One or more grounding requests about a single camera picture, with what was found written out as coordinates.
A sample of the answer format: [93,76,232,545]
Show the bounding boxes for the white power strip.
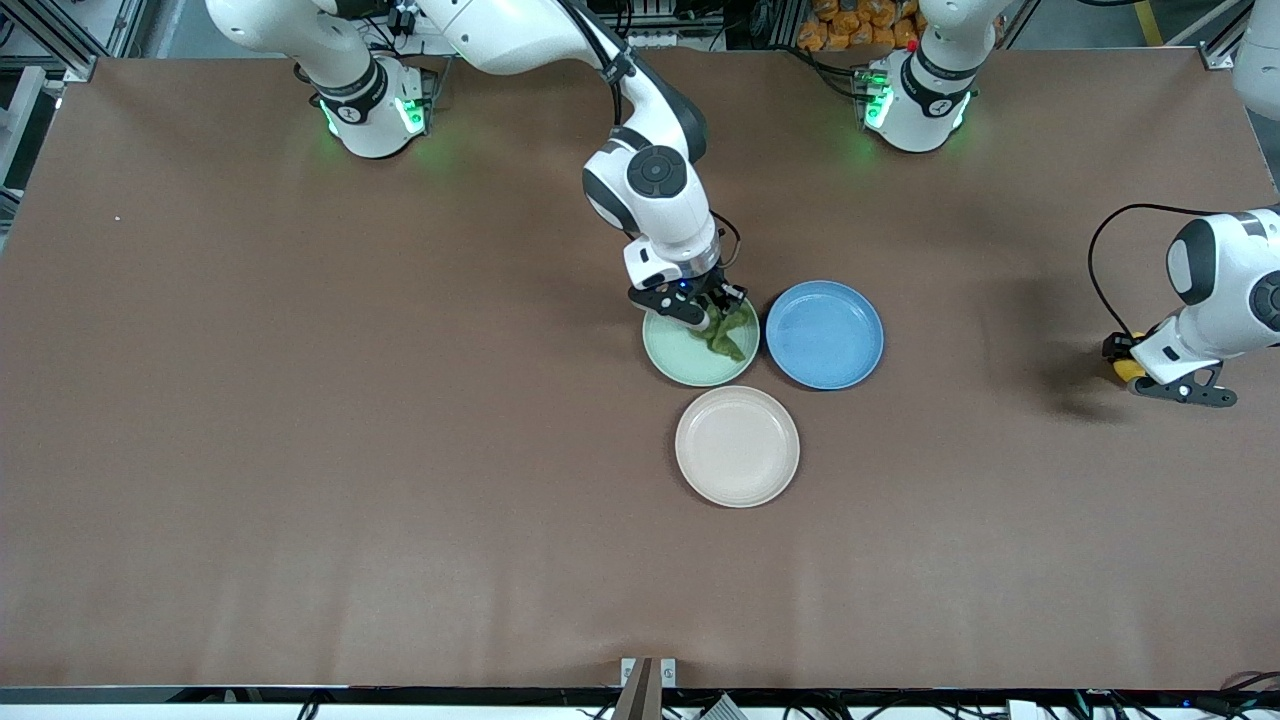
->
[393,0,459,37]

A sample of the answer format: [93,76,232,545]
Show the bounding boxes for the blue round plate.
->
[765,280,885,391]

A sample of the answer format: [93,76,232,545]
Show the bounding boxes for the light green round plate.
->
[642,295,762,388]

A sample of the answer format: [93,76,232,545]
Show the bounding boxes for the bag of orange fruit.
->
[796,0,927,52]

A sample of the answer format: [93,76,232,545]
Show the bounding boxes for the green lettuce leaf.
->
[699,300,757,364]

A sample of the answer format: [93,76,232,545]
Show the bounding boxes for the aluminium frame profile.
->
[1198,0,1263,71]
[0,0,151,73]

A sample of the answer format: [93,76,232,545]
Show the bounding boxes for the grey metal camera bracket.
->
[611,657,679,720]

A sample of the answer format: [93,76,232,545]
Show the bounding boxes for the metal equipment rack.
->
[590,0,761,51]

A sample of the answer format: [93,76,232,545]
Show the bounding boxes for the yellow lemon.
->
[1114,332,1150,385]

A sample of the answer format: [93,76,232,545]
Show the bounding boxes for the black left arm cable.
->
[1087,203,1217,343]

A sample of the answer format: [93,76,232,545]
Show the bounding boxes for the black base cable bundle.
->
[797,44,869,99]

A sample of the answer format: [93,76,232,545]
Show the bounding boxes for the beige round plate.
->
[675,386,801,509]

